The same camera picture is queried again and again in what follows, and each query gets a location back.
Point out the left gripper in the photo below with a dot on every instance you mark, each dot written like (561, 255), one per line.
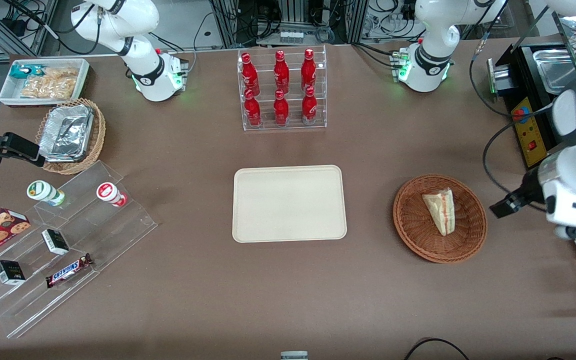
(527, 191)

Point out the triangle sandwich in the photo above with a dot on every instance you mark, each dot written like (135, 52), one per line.
(442, 210)

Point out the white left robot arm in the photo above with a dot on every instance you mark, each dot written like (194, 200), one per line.
(430, 30)

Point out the tan wicker basket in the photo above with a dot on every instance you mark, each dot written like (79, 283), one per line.
(99, 135)

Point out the round brown wicker basket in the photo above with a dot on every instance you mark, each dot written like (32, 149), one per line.
(418, 235)

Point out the beige rectangular tray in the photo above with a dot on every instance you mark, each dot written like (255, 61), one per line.
(288, 202)

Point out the stack of foil trays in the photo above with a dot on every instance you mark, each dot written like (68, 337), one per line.
(65, 132)

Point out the green lid cup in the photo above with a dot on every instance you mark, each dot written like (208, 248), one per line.
(43, 191)

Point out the white plastic bin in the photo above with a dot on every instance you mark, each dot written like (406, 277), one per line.
(8, 95)

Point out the clear bag of crackers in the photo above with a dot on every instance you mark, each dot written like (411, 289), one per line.
(48, 89)
(63, 73)

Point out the black food warmer yellow panel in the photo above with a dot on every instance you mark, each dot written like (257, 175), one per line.
(525, 135)

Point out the teal snack packet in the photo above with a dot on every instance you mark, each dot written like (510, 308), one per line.
(23, 71)

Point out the red lid cup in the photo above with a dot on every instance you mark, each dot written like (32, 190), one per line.
(109, 193)

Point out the small black box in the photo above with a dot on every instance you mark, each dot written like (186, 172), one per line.
(55, 241)
(9, 272)

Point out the clear acrylic stepped shelf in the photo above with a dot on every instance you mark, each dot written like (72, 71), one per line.
(118, 235)

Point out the snickers chocolate bar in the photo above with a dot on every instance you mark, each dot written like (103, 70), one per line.
(68, 271)

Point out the steel warmer pan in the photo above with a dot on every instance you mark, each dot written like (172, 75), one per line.
(553, 67)

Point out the red cola bottle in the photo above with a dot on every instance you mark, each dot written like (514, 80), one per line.
(249, 72)
(281, 109)
(281, 70)
(309, 105)
(252, 110)
(308, 67)

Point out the small white grey device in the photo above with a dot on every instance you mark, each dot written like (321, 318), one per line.
(294, 356)

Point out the clear acrylic bottle rack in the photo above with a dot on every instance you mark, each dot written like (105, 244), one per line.
(268, 60)

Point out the aluminium frame structure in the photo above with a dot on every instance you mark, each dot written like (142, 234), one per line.
(223, 25)

